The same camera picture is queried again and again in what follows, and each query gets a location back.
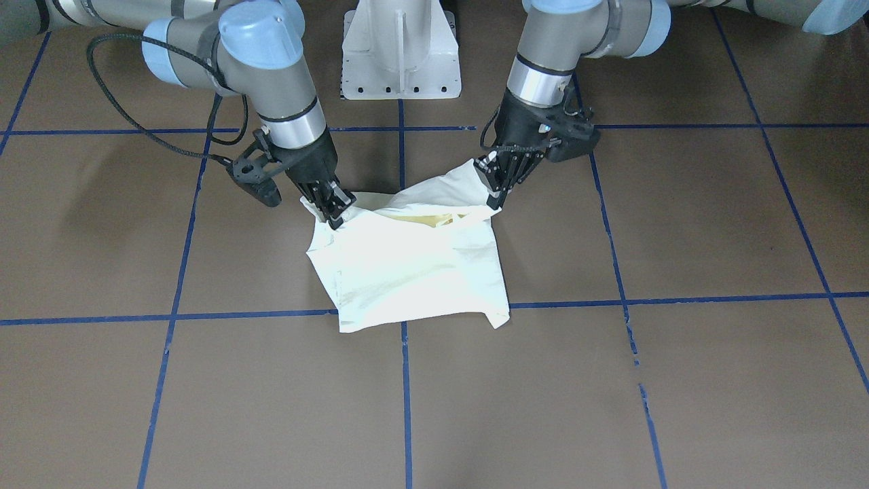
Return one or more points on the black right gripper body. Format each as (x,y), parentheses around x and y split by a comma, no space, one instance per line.
(311,162)

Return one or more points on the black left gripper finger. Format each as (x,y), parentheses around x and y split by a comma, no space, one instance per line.
(512,169)
(493,174)

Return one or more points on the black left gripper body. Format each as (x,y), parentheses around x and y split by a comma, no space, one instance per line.
(514,127)

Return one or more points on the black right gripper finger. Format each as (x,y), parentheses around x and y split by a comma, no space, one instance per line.
(337,202)
(320,208)

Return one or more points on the cream long-sleeve printed shirt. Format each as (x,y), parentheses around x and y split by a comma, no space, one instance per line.
(427,251)

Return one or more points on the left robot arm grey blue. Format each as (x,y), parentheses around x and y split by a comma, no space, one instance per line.
(557,34)

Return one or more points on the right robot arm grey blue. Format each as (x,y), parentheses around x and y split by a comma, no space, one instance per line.
(250,48)

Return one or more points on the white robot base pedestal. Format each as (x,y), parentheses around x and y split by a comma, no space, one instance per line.
(400,50)

